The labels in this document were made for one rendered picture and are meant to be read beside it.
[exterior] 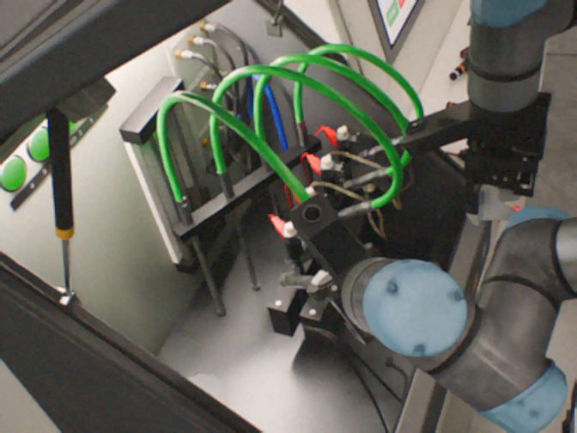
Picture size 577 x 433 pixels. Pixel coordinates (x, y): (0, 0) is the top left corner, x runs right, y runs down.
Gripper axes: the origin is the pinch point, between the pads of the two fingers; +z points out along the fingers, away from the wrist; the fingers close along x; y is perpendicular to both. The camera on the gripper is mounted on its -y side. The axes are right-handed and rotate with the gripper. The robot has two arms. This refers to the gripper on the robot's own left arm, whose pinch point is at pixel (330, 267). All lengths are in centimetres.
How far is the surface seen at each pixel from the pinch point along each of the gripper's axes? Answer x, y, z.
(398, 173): 17.6, -3.3, 10.1
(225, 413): -22.0, 6.6, 0.3
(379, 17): 42, -27, 42
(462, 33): 68, -15, 73
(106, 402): -35.0, -2.9, 9.2
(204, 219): -8.9, -15.3, 31.9
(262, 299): -9, 4, 51
